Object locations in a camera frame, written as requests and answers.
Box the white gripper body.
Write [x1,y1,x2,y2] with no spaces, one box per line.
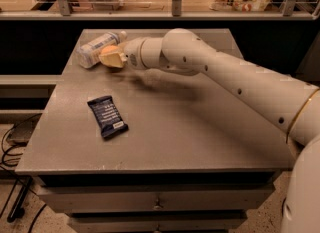
[124,37,146,70]

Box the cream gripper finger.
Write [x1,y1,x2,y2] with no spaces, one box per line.
[99,52,126,68]

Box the clear plastic water bottle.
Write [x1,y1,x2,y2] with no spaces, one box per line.
[76,31,127,69]

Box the orange fruit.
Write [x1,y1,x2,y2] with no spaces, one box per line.
[101,45,123,54]

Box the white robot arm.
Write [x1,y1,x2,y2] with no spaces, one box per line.
[99,29,320,233]

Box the dark blue snack bar wrapper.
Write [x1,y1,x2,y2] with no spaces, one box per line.
[87,96,129,139]

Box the grey side bench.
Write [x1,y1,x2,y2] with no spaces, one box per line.
[0,75,61,98]

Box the grey drawer cabinet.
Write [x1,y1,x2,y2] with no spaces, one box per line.
[15,28,298,233]

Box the metal shelf rail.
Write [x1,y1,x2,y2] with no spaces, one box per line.
[0,0,320,21]

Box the black floor cables left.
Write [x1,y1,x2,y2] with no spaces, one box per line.
[0,113,48,233]

